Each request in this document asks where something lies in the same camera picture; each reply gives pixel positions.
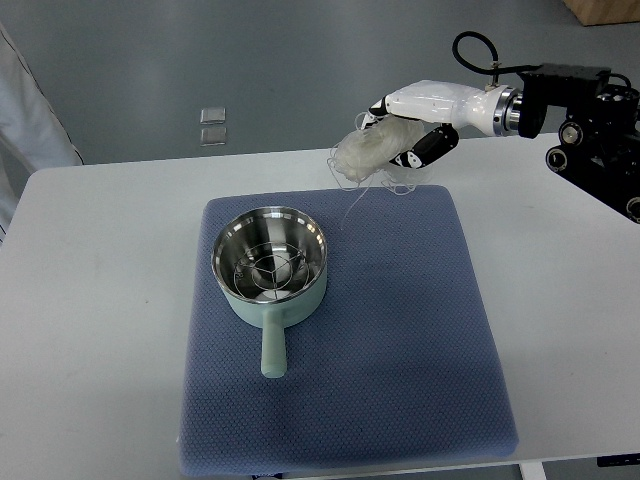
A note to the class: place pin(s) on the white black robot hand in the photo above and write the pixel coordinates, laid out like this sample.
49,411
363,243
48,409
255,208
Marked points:
494,112

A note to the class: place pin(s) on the white vermicelli nest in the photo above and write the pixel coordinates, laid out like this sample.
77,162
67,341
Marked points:
363,155

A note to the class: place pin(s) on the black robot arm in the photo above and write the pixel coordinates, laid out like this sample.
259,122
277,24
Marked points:
598,149

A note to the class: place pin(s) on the mint green pot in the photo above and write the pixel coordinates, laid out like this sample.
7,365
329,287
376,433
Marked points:
277,224

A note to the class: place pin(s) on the wooden box corner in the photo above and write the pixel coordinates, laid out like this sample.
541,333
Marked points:
604,12

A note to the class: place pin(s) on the blue textured mat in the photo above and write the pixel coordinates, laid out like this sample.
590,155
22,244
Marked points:
398,363

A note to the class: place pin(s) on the upper metal floor plate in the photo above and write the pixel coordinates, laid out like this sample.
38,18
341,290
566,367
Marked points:
213,115

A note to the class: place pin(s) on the person in white clothing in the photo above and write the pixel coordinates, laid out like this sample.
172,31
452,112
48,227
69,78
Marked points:
31,132

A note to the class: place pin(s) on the wire steaming rack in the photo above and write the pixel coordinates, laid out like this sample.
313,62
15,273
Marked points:
271,269

